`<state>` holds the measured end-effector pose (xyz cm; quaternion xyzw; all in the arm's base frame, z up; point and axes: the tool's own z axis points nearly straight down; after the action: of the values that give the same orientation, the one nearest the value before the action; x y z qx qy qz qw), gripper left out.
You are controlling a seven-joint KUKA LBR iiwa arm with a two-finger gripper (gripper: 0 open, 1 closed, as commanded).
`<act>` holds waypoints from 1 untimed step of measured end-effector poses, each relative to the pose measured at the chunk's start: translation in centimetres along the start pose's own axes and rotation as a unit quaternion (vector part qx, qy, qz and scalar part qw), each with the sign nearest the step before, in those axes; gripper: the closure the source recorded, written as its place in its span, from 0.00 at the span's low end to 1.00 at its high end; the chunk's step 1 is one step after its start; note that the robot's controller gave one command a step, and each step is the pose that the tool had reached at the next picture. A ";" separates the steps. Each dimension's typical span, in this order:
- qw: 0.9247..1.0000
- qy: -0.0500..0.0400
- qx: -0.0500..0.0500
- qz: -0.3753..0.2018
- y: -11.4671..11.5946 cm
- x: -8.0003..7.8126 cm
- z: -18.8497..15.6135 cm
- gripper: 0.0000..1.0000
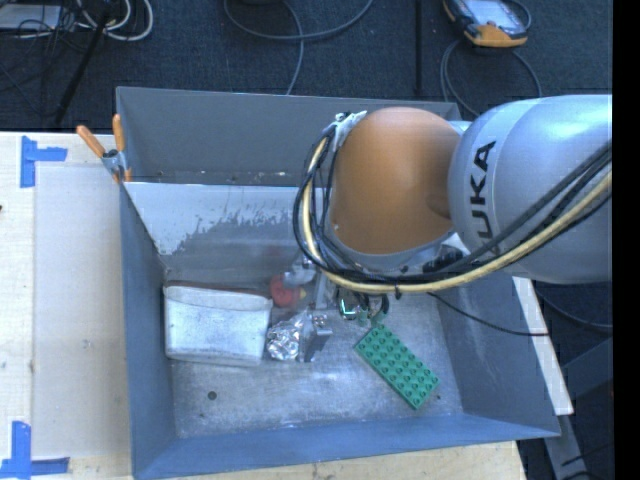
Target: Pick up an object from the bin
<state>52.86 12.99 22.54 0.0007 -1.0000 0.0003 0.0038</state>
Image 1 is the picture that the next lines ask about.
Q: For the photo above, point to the green studded flat block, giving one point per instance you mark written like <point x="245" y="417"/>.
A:
<point x="396" y="365"/>

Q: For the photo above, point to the crumpled silver foil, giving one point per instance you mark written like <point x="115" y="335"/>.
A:
<point x="281" y="340"/>

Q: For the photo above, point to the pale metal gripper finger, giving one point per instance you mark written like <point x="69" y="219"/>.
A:
<point x="303" y="329"/>
<point x="317" y="339"/>

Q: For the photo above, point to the grey metal bin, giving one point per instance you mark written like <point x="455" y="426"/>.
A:
<point x="310" y="398"/>

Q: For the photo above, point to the red toy fruit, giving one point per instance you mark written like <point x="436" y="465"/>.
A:
<point x="285" y="293"/>

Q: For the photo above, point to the white rectangular box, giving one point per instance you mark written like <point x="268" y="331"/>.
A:
<point x="215" y="328"/>

